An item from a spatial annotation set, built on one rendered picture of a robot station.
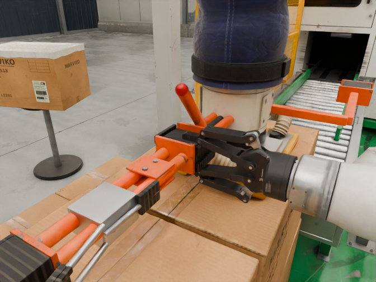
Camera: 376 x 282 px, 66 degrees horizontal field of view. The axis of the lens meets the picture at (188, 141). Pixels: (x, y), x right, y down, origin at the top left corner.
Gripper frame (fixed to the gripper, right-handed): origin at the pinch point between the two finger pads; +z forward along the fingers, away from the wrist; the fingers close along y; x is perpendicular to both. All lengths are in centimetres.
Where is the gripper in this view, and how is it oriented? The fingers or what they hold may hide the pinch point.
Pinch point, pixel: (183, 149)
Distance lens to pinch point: 55.0
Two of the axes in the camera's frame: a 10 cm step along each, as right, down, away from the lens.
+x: 5.1, -3.8, 7.7
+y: 0.0, 9.0, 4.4
